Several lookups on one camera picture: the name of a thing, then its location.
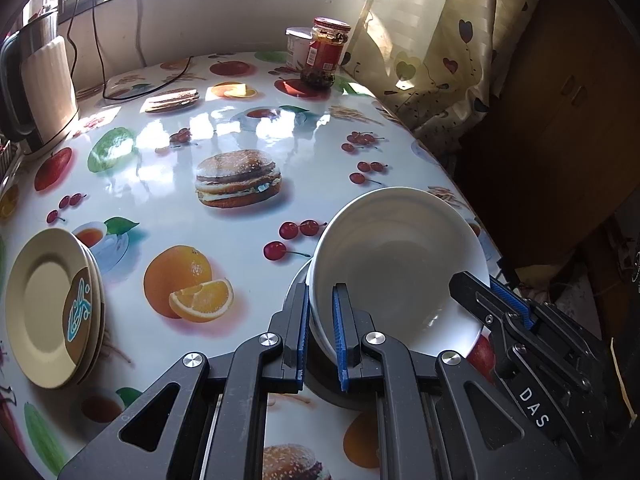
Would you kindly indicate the fruit print tablecloth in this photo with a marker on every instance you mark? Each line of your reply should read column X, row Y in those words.
column 225, row 125

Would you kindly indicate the wooden cabinet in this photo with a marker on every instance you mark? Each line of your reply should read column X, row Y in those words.
column 550, row 110

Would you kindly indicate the cream electric kettle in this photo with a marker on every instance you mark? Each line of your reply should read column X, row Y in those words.
column 45, row 95

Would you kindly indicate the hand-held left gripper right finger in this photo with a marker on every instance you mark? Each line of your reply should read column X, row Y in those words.
column 341, row 345

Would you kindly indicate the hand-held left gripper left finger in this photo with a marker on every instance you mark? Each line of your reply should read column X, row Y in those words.
column 301, row 345

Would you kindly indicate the beige plate with blue pattern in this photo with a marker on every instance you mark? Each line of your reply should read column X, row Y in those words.
column 102, row 320
column 40, row 310

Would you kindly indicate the white and red container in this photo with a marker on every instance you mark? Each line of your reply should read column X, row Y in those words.
column 296, row 47

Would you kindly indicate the white ceramic bowl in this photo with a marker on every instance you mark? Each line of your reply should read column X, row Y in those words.
column 400, row 270
column 320, row 335

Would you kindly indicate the red chilli sauce jar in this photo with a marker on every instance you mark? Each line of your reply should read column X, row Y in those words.
column 325, row 55

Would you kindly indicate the cream heart print curtain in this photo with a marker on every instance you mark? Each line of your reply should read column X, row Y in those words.
column 425, row 50

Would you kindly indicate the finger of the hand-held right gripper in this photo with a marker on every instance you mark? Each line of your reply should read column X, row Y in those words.
column 475, row 300
column 515, row 307

